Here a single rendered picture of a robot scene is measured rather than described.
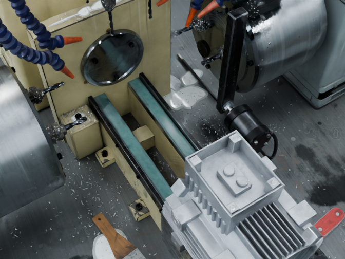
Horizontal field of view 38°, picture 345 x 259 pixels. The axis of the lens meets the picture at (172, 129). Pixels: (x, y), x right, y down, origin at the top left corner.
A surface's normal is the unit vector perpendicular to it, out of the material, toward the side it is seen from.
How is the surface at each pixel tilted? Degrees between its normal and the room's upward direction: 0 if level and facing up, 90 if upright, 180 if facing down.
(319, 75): 90
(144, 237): 0
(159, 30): 90
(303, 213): 0
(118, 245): 0
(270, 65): 81
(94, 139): 90
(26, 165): 62
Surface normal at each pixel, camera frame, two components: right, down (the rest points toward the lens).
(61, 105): 0.53, 0.69
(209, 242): 0.00, -0.58
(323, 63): -0.85, 0.43
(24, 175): 0.50, 0.44
